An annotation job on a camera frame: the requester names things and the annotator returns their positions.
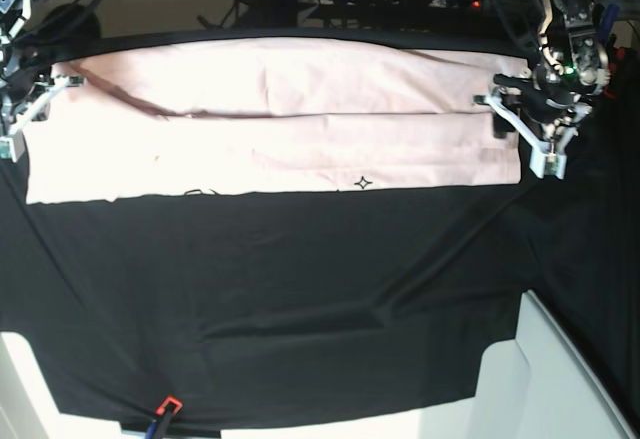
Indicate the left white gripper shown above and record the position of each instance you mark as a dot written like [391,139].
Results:
[545,114]

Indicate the white power strip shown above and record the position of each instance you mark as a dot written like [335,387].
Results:
[457,4]

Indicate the black table cloth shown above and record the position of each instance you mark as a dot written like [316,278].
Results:
[265,310]

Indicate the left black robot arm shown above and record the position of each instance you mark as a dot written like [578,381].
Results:
[569,68]

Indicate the red clamp right edge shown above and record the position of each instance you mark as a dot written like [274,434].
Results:
[616,58]

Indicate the pink T-shirt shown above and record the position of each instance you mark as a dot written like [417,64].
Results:
[270,115]

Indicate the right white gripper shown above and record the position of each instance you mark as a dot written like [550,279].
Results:
[33,107]

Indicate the red black clamp bottom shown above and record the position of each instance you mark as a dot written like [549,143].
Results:
[164,416]

